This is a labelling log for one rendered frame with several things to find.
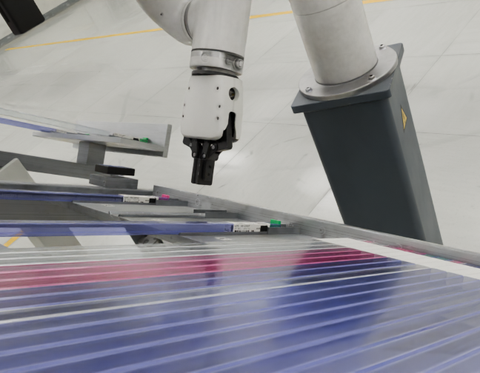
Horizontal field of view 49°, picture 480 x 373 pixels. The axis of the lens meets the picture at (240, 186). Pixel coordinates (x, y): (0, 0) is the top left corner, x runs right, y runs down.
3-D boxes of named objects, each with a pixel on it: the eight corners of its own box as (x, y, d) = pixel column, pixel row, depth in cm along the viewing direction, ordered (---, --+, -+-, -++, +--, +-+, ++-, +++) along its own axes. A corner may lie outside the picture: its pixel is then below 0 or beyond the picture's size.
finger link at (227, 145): (244, 137, 79) (221, 158, 82) (225, 98, 82) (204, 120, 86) (238, 135, 78) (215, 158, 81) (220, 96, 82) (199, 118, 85)
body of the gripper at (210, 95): (255, 73, 83) (246, 144, 83) (212, 75, 90) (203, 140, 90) (221, 62, 77) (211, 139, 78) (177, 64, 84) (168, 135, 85)
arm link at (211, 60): (257, 61, 83) (254, 79, 83) (218, 62, 89) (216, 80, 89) (218, 47, 77) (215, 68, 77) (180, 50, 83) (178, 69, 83)
